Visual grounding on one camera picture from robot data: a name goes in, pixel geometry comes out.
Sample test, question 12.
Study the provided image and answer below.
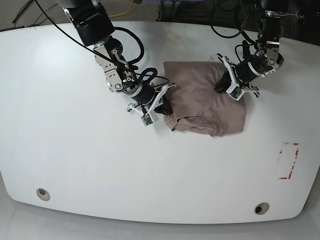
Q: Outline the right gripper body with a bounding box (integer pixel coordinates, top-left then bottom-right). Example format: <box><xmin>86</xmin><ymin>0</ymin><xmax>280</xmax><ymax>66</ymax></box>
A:
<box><xmin>126</xmin><ymin>83</ymin><xmax>177</xmax><ymax>122</ymax></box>

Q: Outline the red tape rectangle marking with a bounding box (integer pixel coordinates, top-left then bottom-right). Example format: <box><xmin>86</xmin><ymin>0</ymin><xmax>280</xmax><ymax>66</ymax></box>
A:
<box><xmin>276</xmin><ymin>142</ymin><xmax>300</xmax><ymax>180</ymax></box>

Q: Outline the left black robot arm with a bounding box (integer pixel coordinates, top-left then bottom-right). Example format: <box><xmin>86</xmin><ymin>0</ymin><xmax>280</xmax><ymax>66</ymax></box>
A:
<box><xmin>211</xmin><ymin>0</ymin><xmax>289</xmax><ymax>101</ymax></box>

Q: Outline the right table grommet hole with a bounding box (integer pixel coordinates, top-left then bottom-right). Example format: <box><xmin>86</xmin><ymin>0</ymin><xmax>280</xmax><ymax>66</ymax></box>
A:
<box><xmin>254</xmin><ymin>202</ymin><xmax>270</xmax><ymax>215</ymax></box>

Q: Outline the yellow cable on floor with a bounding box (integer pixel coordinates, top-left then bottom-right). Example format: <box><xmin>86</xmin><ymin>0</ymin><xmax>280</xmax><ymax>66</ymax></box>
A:
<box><xmin>107</xmin><ymin>0</ymin><xmax>133</xmax><ymax>18</ymax></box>

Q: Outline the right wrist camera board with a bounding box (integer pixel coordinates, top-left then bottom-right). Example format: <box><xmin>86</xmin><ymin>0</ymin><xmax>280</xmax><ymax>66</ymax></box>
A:
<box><xmin>141</xmin><ymin>114</ymin><xmax>154</xmax><ymax>126</ymax></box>

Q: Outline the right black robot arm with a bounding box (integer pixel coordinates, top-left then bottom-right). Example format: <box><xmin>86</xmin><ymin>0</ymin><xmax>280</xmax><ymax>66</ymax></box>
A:
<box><xmin>57</xmin><ymin>0</ymin><xmax>173</xmax><ymax>126</ymax></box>

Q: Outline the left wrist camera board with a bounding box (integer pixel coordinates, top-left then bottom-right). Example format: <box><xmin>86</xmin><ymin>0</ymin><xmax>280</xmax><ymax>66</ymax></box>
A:
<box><xmin>229</xmin><ymin>86</ymin><xmax>244</xmax><ymax>101</ymax></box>

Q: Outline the black floor cable left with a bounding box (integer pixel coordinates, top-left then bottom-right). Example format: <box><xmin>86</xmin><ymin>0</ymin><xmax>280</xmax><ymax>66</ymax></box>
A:
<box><xmin>12</xmin><ymin>0</ymin><xmax>62</xmax><ymax>26</ymax></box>

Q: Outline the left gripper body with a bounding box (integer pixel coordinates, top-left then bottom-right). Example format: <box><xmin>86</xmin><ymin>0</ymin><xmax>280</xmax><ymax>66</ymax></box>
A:
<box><xmin>215</xmin><ymin>53</ymin><xmax>260</xmax><ymax>98</ymax></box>

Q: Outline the mauve t-shirt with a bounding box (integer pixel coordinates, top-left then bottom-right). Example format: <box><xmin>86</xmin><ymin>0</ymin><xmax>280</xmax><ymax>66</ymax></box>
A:
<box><xmin>163</xmin><ymin>61</ymin><xmax>246</xmax><ymax>137</ymax></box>

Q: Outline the table grommet hole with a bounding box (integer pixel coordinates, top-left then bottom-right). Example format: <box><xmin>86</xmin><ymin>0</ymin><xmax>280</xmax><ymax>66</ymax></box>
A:
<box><xmin>254</xmin><ymin>202</ymin><xmax>270</xmax><ymax>215</ymax></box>
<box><xmin>36</xmin><ymin>188</ymin><xmax>51</xmax><ymax>202</ymax></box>

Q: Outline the left table grommet hole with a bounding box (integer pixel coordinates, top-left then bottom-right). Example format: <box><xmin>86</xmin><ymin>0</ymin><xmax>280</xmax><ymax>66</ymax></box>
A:
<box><xmin>36</xmin><ymin>188</ymin><xmax>51</xmax><ymax>202</ymax></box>

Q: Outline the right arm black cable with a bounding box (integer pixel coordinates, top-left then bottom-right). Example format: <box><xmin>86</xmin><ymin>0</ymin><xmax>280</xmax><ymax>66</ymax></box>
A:
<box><xmin>113</xmin><ymin>26</ymin><xmax>146</xmax><ymax>67</ymax></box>

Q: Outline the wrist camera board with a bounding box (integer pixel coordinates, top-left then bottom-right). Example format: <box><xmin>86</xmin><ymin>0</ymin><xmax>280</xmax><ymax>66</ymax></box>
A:
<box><xmin>229</xmin><ymin>86</ymin><xmax>244</xmax><ymax>101</ymax></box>
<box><xmin>141</xmin><ymin>114</ymin><xmax>154</xmax><ymax>126</ymax></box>

